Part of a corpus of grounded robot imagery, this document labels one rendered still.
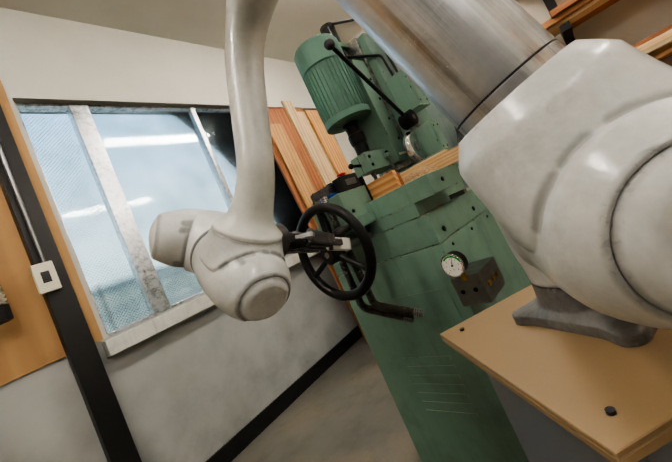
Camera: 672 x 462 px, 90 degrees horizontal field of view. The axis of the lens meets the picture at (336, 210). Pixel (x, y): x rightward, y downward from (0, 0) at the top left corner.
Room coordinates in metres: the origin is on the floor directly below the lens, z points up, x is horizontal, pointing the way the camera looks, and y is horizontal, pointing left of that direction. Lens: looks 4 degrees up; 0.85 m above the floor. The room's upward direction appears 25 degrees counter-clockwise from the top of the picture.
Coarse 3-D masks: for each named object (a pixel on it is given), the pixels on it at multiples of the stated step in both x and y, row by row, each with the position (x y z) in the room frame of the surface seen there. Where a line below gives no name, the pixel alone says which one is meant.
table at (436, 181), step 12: (444, 168) 0.99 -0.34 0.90; (456, 168) 1.04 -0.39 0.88; (420, 180) 0.91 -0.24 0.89; (432, 180) 0.91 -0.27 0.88; (444, 180) 0.96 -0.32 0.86; (456, 180) 1.01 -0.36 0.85; (396, 192) 0.97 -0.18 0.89; (408, 192) 0.95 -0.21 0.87; (420, 192) 0.93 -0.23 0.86; (432, 192) 0.90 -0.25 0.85; (372, 204) 1.04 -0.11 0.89; (384, 204) 1.01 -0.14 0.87; (396, 204) 0.99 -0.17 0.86; (408, 204) 0.96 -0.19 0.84; (372, 216) 1.03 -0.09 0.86; (384, 216) 1.03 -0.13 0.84
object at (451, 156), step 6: (450, 150) 1.00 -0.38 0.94; (456, 150) 0.98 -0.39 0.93; (438, 156) 1.02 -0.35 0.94; (444, 156) 1.01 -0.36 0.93; (450, 156) 1.00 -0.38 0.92; (456, 156) 0.99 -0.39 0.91; (426, 162) 1.05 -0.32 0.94; (432, 162) 1.04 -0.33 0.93; (438, 162) 1.03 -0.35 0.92; (444, 162) 1.02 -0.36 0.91; (450, 162) 1.01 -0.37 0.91; (408, 174) 1.11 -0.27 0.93
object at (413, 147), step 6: (408, 132) 1.19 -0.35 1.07; (414, 132) 1.21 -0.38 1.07; (408, 138) 1.17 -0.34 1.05; (414, 138) 1.21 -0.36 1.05; (408, 144) 1.17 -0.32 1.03; (414, 144) 1.19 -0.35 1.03; (420, 144) 1.21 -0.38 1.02; (408, 150) 1.17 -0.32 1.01; (414, 150) 1.17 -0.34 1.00; (420, 150) 1.21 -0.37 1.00; (414, 156) 1.17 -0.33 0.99; (420, 156) 1.19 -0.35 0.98; (426, 156) 1.22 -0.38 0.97
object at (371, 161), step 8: (368, 152) 1.16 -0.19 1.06; (376, 152) 1.20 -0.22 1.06; (384, 152) 1.23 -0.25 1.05; (352, 160) 1.18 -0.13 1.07; (360, 160) 1.16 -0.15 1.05; (368, 160) 1.15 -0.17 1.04; (376, 160) 1.18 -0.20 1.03; (384, 160) 1.21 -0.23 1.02; (360, 168) 1.17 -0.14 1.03; (368, 168) 1.15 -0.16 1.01; (376, 168) 1.17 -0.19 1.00; (384, 168) 1.25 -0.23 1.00; (360, 176) 1.18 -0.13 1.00
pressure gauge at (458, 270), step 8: (448, 256) 0.86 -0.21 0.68; (456, 256) 0.84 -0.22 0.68; (464, 256) 0.86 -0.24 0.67; (440, 264) 0.88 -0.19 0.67; (448, 264) 0.87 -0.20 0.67; (456, 264) 0.85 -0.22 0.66; (464, 264) 0.84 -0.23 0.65; (448, 272) 0.87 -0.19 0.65; (456, 272) 0.86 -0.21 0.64; (464, 272) 0.87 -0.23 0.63; (464, 280) 0.88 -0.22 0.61
